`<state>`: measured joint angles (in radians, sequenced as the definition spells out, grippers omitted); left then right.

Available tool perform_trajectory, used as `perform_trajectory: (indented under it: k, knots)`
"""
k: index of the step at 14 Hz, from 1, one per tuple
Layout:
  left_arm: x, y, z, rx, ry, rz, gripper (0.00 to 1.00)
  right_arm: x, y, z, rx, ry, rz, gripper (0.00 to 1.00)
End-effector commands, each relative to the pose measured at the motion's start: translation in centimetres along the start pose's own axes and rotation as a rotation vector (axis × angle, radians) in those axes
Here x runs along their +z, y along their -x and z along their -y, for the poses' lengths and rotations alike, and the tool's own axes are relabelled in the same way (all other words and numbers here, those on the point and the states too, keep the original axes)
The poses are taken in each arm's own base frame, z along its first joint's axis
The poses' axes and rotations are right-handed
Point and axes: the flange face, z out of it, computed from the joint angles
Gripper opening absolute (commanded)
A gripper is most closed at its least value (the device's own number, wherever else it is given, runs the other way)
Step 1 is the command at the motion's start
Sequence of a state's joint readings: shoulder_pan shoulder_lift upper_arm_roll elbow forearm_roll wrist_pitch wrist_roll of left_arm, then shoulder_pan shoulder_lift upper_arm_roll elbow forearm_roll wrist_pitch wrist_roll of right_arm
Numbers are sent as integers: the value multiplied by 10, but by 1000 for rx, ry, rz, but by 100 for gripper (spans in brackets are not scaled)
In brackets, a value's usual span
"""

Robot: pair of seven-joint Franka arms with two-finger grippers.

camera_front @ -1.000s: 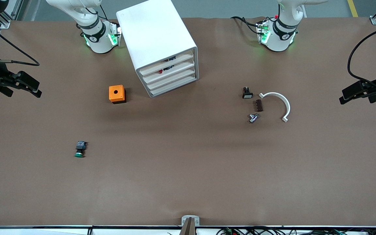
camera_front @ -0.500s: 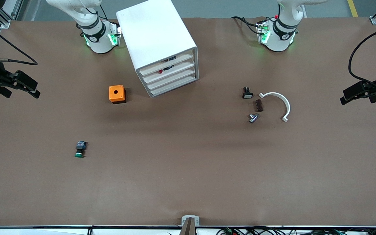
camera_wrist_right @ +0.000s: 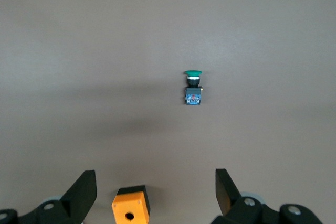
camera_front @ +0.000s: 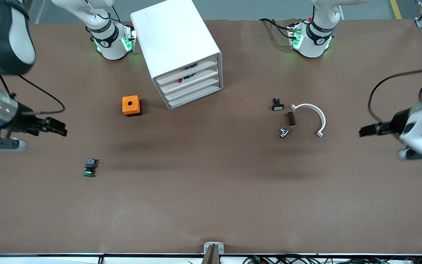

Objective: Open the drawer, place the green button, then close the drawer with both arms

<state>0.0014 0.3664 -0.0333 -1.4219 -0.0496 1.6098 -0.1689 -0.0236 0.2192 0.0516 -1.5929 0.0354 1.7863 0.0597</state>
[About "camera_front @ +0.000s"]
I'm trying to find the white plastic drawer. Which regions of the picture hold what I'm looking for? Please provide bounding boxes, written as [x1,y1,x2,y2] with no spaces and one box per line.
[157,60,218,85]
[159,68,219,94]
[166,84,222,109]
[163,76,220,101]

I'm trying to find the white curved bracket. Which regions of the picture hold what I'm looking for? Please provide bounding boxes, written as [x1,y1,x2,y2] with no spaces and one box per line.
[290,103,326,138]

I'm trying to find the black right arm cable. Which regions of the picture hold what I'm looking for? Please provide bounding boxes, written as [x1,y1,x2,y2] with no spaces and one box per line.
[0,74,66,115]

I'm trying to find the white table edge rail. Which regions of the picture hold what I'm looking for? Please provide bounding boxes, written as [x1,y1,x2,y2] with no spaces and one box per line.
[0,252,422,264]

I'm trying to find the white drawer cabinet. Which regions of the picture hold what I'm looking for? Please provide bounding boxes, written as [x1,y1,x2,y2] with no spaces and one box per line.
[130,0,223,110]

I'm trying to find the grey metal mount bracket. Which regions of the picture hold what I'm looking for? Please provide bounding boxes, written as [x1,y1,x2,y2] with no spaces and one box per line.
[202,242,225,264]

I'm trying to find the green push button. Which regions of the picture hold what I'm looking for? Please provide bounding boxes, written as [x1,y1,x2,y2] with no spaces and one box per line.
[84,158,99,177]

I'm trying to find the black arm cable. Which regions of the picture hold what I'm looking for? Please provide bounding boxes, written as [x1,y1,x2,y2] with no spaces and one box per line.
[368,68,422,124]
[0,74,66,115]

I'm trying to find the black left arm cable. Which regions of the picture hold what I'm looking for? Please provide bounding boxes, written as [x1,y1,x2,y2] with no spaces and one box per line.
[368,68,422,124]

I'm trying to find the black cable bundle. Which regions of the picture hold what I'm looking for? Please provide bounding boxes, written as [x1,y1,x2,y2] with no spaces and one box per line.
[242,254,422,264]

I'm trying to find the brown table mat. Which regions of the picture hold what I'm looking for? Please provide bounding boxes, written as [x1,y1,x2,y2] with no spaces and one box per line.
[0,18,422,255]

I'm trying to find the black base cable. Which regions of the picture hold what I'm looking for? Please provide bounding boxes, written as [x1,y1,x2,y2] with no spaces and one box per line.
[259,18,293,39]

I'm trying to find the orange box with hole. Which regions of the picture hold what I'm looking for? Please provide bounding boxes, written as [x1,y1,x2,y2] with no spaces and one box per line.
[122,95,142,117]

